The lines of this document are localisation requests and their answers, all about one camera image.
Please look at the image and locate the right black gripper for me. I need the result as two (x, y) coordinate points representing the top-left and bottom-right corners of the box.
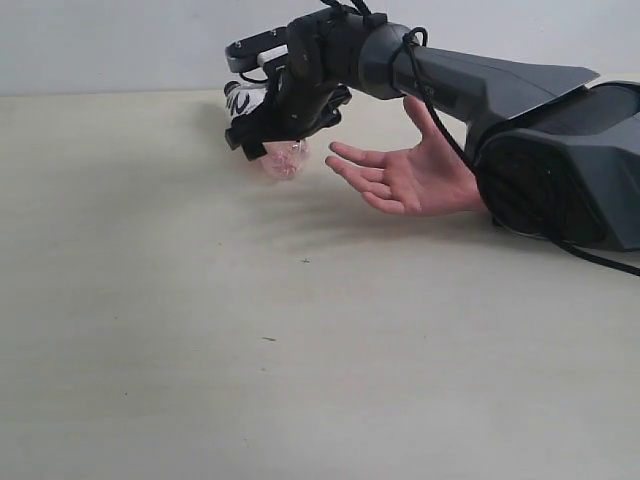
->
(225, 9), (388, 161)

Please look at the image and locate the pink peach drink bottle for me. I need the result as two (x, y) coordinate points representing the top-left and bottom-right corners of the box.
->
(223, 80), (310, 181)

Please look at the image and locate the person's open hand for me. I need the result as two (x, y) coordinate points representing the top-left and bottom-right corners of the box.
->
(325, 96), (487, 218)

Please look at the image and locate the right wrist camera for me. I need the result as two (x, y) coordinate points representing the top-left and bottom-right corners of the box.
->
(224, 26), (288, 83)

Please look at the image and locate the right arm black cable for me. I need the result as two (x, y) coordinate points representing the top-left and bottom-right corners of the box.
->
(324, 0), (640, 278)

